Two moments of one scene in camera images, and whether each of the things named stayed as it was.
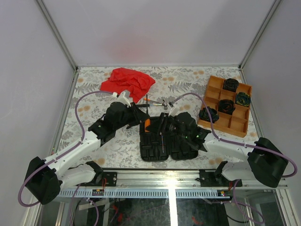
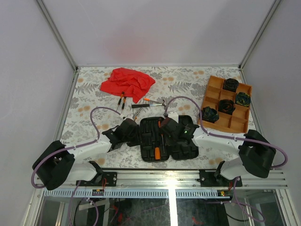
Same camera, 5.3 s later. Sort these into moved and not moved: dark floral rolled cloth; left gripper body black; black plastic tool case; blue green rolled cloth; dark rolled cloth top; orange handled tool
Moved: left gripper body black; orange handled tool
Not moved: dark floral rolled cloth; dark rolled cloth top; black plastic tool case; blue green rolled cloth
